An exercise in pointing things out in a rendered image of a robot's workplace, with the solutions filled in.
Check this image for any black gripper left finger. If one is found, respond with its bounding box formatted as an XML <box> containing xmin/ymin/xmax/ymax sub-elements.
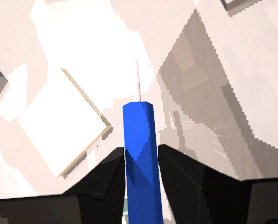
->
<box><xmin>0</xmin><ymin>147</ymin><xmax>126</xmax><ymax>224</ymax></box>

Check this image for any blue stylus with grey tip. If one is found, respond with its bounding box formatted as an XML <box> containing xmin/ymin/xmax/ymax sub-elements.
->
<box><xmin>123</xmin><ymin>60</ymin><xmax>163</xmax><ymax>224</ymax></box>

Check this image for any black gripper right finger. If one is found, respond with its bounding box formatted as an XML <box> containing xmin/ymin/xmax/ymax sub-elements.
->
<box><xmin>158</xmin><ymin>144</ymin><xmax>278</xmax><ymax>224</ymax></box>

